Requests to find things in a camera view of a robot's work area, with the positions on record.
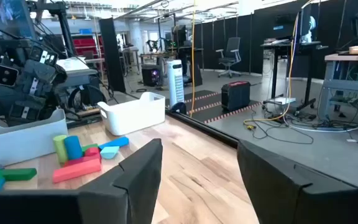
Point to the long green block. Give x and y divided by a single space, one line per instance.
19 174

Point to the black computer monitor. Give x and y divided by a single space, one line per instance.
12 17

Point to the black partition wall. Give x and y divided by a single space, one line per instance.
259 34

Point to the white tower fan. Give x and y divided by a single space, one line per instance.
175 82

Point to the tall black panel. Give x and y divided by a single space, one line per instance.
112 56

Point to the monitor on standing desk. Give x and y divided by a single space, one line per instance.
304 18

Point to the blue cylinder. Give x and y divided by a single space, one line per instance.
73 147

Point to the black case red lid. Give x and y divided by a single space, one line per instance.
235 96

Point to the white plastic bin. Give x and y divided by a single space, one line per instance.
135 118

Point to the black stand pole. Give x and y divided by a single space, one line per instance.
64 31

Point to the white flat floor box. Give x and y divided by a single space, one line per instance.
280 100

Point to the long red block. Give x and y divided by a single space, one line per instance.
82 160

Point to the white paper sheet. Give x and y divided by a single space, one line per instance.
71 63

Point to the black standing desk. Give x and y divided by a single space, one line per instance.
275 44

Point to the dark grey side desk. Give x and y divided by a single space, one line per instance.
79 77

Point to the long blue block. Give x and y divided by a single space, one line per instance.
114 143

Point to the green rectangular block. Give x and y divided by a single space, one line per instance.
89 146

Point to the small red block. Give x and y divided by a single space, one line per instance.
92 152

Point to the black computer tower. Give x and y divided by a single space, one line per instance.
151 76

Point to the light grey plastic bin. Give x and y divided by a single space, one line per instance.
26 143

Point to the black mat striped edge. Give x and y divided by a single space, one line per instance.
202 97

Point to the red drawer rack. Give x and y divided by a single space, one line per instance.
85 45

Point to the black aluminium table frame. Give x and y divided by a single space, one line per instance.
204 127

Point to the long orange-red block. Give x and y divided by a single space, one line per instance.
76 171

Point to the wooden top grey table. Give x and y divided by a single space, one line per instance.
346 85

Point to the grey office chair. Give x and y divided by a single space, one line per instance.
230 53

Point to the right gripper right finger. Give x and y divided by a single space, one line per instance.
275 193

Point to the lime green cylinder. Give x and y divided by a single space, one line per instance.
60 148

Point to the blue storage box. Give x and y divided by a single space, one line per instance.
85 31

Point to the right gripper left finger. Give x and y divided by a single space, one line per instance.
129 193

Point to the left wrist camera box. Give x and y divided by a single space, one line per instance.
5 75

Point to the small teal block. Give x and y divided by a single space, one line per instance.
109 152

